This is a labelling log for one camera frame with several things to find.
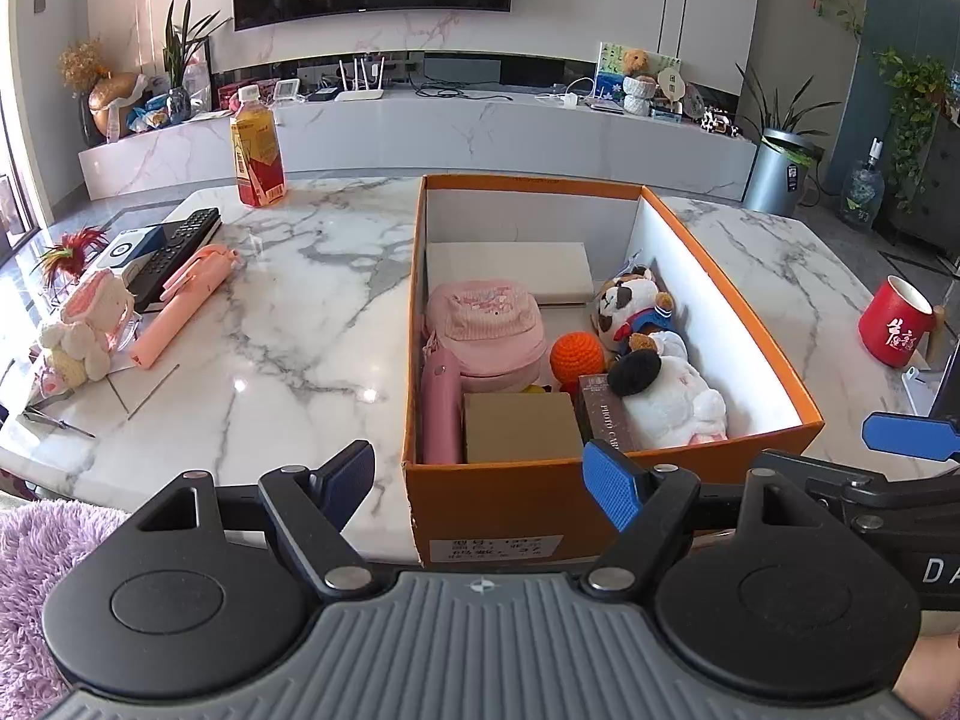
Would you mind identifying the blue white box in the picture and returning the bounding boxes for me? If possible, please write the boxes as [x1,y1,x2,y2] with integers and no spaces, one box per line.
[86,225,167,272]

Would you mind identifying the yellow red drink bottle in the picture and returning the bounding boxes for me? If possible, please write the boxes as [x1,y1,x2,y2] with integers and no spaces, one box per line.
[229,86,286,209]

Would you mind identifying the golden vase with dried flowers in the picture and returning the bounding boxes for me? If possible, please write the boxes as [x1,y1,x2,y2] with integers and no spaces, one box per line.
[58,37,147,147]

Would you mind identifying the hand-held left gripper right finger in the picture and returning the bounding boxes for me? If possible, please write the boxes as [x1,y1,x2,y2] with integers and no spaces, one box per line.
[581,439,848,596]

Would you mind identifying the water jug with pump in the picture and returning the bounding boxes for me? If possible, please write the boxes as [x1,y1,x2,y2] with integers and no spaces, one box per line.
[838,139,890,230]

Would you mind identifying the orange crochet ball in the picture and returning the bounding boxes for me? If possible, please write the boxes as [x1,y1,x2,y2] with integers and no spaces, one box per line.
[550,334,608,395]

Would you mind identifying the black smartphone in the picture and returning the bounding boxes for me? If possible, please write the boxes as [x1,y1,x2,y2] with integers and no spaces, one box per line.
[928,337,960,421]

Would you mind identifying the red mug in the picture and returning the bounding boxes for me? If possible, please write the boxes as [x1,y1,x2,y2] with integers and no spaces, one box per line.
[859,275,942,368]

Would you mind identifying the red feather toy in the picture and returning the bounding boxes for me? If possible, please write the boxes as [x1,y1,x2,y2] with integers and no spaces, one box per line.
[34,226,113,290]

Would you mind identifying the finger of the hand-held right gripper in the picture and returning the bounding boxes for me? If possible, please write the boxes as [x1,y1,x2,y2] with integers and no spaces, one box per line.
[861,411,960,464]
[757,450,960,535]

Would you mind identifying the grey trash can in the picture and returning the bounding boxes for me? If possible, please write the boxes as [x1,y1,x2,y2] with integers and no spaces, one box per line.
[742,127,826,217]

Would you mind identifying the snack bag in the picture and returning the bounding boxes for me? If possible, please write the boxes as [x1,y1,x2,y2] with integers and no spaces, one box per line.
[126,94,173,132]

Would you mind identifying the small tan cardboard box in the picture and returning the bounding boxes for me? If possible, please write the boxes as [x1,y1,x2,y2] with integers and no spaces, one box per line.
[463,391,584,464]

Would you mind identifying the white pink bunny plush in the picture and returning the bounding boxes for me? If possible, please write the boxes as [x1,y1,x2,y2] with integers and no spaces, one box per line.
[37,268,136,383]

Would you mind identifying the dark brown box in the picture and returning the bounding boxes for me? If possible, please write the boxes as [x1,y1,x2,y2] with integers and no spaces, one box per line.
[576,373,638,458]

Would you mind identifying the green plant in vase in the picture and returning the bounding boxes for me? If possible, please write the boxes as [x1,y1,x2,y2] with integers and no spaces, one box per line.
[161,0,226,121]

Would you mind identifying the white plush dog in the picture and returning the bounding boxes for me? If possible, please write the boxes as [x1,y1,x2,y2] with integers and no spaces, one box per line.
[606,330,728,447]

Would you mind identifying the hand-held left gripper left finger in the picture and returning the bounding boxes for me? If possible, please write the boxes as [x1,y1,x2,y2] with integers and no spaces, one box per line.
[112,441,380,601]

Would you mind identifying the grey drawer cabinet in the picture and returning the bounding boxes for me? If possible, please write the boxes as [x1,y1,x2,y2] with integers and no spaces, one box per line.
[889,116,960,256]

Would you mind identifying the metal tweezers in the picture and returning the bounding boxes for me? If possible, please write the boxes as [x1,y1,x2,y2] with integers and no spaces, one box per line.
[25,409,97,440]

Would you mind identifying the ivy plant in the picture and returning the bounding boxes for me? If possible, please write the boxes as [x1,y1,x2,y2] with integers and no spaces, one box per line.
[874,49,953,215]

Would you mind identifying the floral painting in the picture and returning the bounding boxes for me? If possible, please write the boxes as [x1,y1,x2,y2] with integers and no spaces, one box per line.
[596,41,682,110]

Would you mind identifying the pink selfie stick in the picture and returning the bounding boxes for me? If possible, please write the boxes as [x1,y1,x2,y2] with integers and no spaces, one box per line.
[129,244,239,370]

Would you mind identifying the person's right forearm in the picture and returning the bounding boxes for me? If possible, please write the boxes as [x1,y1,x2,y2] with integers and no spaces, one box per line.
[892,637,960,720]

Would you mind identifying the white knit pot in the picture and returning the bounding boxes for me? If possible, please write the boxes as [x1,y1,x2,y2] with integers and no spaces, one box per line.
[622,75,657,117]

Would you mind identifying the pink case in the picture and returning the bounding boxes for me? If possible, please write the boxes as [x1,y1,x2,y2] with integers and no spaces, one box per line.
[420,349,464,466]

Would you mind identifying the white phone stand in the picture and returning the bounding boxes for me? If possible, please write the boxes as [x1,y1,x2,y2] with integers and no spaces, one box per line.
[900,366,938,418]

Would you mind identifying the white router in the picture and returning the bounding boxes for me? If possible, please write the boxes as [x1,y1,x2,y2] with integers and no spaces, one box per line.
[334,56,386,102]

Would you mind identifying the white marble TV cabinet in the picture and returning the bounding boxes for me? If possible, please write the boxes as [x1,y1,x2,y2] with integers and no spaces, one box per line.
[77,86,758,202]

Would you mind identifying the black remote control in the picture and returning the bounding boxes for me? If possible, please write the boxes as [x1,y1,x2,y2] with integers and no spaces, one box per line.
[127,208,222,312]

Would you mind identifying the raccoon plush toy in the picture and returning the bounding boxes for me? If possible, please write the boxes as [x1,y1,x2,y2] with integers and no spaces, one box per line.
[590,264,676,357]

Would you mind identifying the pink hat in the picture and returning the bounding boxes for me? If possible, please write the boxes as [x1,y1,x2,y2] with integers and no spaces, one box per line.
[424,281,548,395]

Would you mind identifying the long-leaf potted plant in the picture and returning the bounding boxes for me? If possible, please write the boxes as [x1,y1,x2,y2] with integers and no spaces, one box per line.
[735,64,845,147]

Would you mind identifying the purple fuzzy blanket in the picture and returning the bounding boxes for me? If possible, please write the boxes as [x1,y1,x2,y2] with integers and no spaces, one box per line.
[0,502,132,720]

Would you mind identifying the orange cardboard box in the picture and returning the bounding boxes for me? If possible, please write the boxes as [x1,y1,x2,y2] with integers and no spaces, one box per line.
[401,175,824,569]

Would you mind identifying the round wooden fan sign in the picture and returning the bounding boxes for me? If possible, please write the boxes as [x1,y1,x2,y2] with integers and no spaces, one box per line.
[656,66,687,117]

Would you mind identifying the black media box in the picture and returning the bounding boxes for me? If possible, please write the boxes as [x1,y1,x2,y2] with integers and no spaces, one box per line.
[424,52,502,87]

